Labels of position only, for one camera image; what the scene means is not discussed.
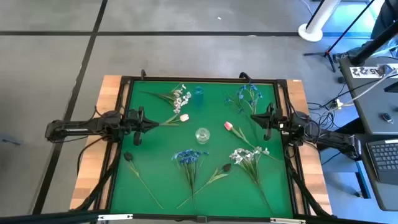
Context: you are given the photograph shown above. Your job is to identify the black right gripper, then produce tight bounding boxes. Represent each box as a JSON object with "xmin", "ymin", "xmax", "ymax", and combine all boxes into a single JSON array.
[{"xmin": 250, "ymin": 102, "xmax": 289, "ymax": 141}]

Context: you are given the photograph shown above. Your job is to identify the blue artificial flower bunch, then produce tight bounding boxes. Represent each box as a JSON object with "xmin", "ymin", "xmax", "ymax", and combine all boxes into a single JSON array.
[
  {"xmin": 224, "ymin": 83, "xmax": 264, "ymax": 116},
  {"xmin": 171, "ymin": 149, "xmax": 210, "ymax": 215}
]

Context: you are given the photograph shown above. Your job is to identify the white artificial flower bunch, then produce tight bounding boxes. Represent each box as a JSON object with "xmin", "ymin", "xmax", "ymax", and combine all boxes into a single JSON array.
[
  {"xmin": 141, "ymin": 83, "xmax": 192, "ymax": 114},
  {"xmin": 229, "ymin": 147, "xmax": 276, "ymax": 216}
]

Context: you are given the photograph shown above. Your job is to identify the blue glass vase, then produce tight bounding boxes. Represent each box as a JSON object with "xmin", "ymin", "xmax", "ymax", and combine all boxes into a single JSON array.
[{"xmin": 193, "ymin": 86, "xmax": 205, "ymax": 106}]

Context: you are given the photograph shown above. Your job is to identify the black laptop keyboard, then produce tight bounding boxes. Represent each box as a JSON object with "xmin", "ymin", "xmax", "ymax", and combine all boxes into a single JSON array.
[{"xmin": 366, "ymin": 139, "xmax": 398, "ymax": 185}]

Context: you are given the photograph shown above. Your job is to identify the white label paper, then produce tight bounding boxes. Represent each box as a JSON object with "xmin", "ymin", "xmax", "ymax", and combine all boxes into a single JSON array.
[{"xmin": 349, "ymin": 65, "xmax": 388, "ymax": 78}]

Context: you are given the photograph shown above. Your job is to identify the black cable bundle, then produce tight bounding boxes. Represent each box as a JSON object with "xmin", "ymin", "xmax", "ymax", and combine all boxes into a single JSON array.
[
  {"xmin": 285, "ymin": 149, "xmax": 330, "ymax": 217},
  {"xmin": 76, "ymin": 136, "xmax": 124, "ymax": 212}
]

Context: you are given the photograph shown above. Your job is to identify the grey desk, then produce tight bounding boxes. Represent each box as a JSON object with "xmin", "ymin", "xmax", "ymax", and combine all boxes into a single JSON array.
[{"xmin": 338, "ymin": 57, "xmax": 398, "ymax": 212}]

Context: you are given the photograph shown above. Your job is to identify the white pole with base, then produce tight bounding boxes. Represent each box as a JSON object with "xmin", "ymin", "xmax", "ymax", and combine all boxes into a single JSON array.
[{"xmin": 297, "ymin": 0, "xmax": 343, "ymax": 43}]

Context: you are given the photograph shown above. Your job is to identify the thick black stand pole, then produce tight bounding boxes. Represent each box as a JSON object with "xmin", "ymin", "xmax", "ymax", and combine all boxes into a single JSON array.
[{"xmin": 350, "ymin": 18, "xmax": 398, "ymax": 67}]

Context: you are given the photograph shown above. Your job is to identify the clear glass vase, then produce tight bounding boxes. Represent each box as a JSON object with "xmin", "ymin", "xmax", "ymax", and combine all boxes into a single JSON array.
[{"xmin": 195, "ymin": 127, "xmax": 211, "ymax": 145}]

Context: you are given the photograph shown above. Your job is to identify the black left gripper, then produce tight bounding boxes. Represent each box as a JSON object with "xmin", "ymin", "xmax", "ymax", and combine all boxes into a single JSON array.
[{"xmin": 124, "ymin": 106, "xmax": 161, "ymax": 147}]

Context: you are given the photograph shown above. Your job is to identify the white desk cable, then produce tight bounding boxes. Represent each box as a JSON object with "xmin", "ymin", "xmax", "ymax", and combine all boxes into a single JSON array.
[{"xmin": 340, "ymin": 68, "xmax": 398, "ymax": 108}]

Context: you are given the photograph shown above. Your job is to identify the green table mat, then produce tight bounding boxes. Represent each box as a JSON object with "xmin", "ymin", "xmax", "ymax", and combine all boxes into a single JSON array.
[{"xmin": 110, "ymin": 81, "xmax": 294, "ymax": 218}]

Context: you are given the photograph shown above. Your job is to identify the black tripod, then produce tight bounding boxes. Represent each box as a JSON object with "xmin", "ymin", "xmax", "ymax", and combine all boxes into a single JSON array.
[{"xmin": 303, "ymin": 0, "xmax": 377, "ymax": 73}]

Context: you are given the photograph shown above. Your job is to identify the black artificial tulip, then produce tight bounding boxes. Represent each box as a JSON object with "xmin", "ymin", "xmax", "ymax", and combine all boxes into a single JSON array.
[
  {"xmin": 123, "ymin": 151, "xmax": 165, "ymax": 210},
  {"xmin": 176, "ymin": 162, "xmax": 233, "ymax": 210}
]

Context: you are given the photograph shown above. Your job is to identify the tangled black floor cables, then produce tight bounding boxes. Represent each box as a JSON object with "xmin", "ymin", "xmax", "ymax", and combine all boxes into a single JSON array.
[{"xmin": 307, "ymin": 93, "xmax": 340, "ymax": 132}]

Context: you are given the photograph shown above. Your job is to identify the silver frame bracket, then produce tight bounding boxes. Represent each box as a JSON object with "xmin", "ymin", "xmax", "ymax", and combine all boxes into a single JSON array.
[
  {"xmin": 98, "ymin": 213, "xmax": 134, "ymax": 222},
  {"xmin": 269, "ymin": 217, "xmax": 307, "ymax": 224}
]

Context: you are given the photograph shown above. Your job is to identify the person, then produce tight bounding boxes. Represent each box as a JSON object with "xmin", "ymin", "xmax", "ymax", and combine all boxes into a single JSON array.
[{"xmin": 331, "ymin": 0, "xmax": 398, "ymax": 63}]

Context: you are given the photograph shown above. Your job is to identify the pink artificial tulip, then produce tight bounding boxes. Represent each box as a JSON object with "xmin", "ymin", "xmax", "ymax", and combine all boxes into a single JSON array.
[{"xmin": 223, "ymin": 121, "xmax": 280, "ymax": 162}]

